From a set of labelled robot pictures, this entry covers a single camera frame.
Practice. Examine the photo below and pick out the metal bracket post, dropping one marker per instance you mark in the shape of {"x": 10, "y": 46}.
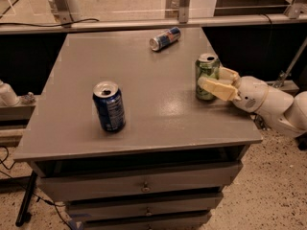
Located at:
{"x": 64, "y": 11}
{"x": 183, "y": 11}

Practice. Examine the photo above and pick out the grey drawer cabinet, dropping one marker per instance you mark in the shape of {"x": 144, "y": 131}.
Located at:
{"x": 166, "y": 125}

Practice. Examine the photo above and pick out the bottom grey drawer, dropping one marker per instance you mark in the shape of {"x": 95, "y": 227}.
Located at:
{"x": 158, "y": 222}

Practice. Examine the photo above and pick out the left metal bracket post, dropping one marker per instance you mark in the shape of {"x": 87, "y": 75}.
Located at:
{"x": 64, "y": 11}

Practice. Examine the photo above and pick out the metal railing bar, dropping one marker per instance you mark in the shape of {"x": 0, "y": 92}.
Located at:
{"x": 91, "y": 25}

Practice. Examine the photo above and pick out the green soda can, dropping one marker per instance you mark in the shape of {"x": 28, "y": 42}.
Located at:
{"x": 207, "y": 65}

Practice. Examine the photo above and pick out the blue soda can upright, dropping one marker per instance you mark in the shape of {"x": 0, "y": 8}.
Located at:
{"x": 107, "y": 98}

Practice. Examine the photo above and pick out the centre metal bracket post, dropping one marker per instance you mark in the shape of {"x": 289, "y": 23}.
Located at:
{"x": 183, "y": 11}

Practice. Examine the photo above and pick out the red bull can lying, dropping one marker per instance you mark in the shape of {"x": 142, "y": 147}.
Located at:
{"x": 165, "y": 39}

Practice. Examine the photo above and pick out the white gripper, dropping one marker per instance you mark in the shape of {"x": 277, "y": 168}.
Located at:
{"x": 251, "y": 94}

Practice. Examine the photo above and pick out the top grey drawer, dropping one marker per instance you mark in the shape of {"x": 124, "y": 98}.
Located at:
{"x": 130, "y": 183}

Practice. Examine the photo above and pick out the middle grey drawer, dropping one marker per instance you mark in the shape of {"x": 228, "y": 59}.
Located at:
{"x": 143, "y": 207}

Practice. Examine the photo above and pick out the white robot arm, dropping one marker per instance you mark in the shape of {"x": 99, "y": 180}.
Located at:
{"x": 279, "y": 110}

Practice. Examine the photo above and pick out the grey drawer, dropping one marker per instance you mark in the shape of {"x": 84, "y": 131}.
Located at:
{"x": 143, "y": 207}
{"x": 130, "y": 183}
{"x": 158, "y": 222}

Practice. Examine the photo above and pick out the black table leg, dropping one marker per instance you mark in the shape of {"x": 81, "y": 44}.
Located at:
{"x": 23, "y": 211}

